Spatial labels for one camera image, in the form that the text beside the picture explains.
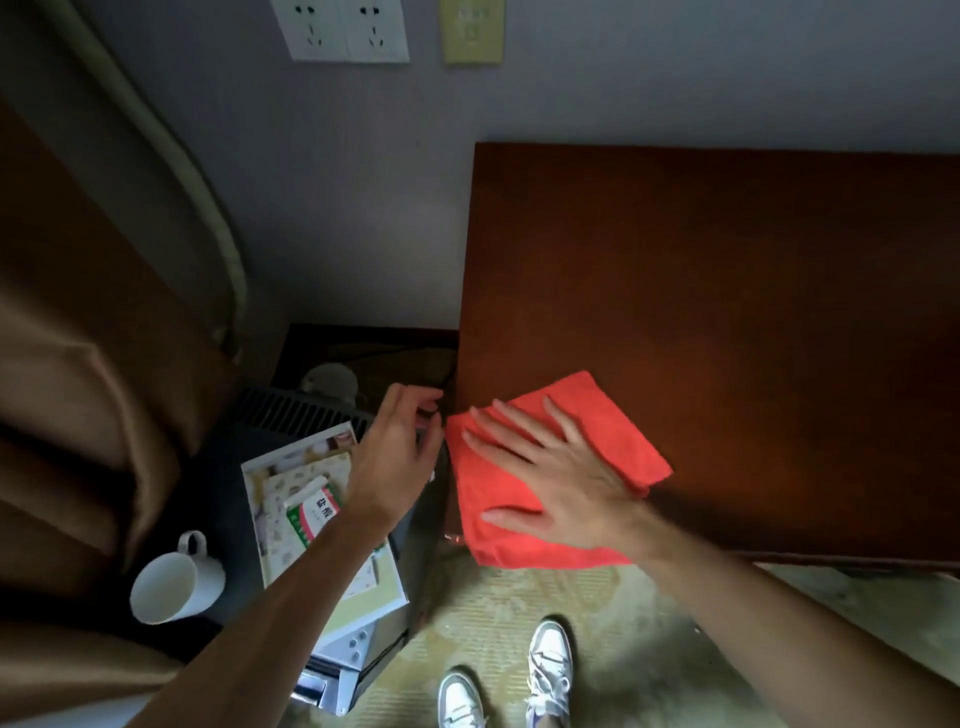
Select person's left hand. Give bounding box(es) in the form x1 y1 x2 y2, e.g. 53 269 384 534
343 383 445 534

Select person's right hand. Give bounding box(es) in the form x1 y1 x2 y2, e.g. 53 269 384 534
459 395 654 562

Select red cloth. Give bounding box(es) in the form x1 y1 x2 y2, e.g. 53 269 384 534
444 369 674 571

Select person's right forearm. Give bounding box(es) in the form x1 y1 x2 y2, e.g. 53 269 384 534
622 506 960 728

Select person's left forearm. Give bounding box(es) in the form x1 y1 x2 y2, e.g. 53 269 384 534
127 502 410 728

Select striped medicine box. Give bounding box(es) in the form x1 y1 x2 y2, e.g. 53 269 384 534
283 476 345 545

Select white magazine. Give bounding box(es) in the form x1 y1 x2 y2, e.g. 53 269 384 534
239 421 361 590

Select white round floor object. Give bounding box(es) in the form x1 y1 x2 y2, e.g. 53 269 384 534
299 363 360 406

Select dark baseboard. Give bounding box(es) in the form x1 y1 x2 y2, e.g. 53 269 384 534
271 323 460 391

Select white shoe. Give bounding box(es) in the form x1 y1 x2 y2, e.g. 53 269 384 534
524 620 575 728
437 669 487 728

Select dark grey cabinet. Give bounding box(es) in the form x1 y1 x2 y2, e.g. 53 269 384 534
127 386 451 718

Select brown wooden table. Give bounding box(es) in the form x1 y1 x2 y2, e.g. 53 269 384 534
442 142 960 575

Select white cup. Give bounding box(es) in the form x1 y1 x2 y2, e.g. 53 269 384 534
129 530 227 626

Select brown curtain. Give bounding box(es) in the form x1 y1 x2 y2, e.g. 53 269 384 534
0 97 241 721

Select white insulated pipe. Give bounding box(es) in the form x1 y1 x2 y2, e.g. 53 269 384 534
37 0 249 346

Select metal cabinet handle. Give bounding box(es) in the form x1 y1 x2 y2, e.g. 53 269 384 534
292 667 331 710

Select white wall socket plate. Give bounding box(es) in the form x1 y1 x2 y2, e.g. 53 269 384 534
269 0 411 64

